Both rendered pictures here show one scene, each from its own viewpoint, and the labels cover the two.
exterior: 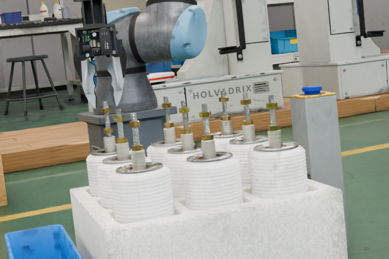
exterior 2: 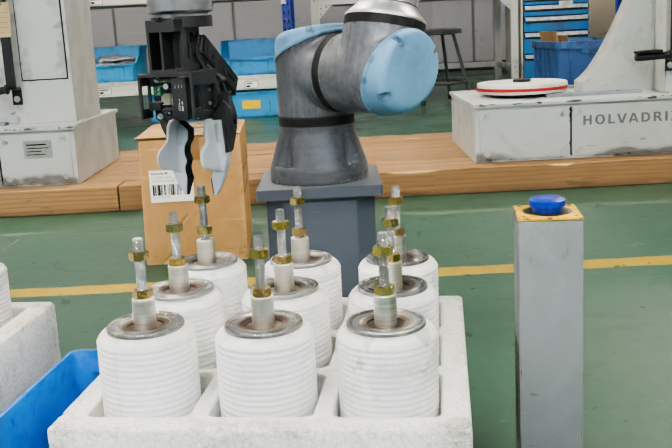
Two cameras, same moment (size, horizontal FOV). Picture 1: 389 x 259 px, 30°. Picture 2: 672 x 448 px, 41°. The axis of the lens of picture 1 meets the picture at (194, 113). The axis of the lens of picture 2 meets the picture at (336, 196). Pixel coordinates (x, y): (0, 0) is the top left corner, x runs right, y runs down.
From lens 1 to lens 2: 63 cm
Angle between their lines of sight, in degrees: 25
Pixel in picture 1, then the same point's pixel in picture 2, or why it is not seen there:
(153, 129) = (343, 214)
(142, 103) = (328, 174)
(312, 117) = (531, 256)
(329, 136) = (562, 291)
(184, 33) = (380, 75)
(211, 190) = (239, 386)
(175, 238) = not seen: outside the picture
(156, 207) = (143, 399)
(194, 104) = (583, 132)
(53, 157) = not seen: hidden behind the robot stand
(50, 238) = not seen: hidden behind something
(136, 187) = (114, 362)
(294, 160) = (396, 359)
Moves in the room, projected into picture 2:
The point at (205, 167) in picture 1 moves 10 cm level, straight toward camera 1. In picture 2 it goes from (232, 348) to (170, 390)
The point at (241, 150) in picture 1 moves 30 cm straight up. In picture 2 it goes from (361, 305) to (347, 12)
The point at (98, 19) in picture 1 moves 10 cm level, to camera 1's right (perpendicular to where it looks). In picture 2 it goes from (179, 62) to (256, 59)
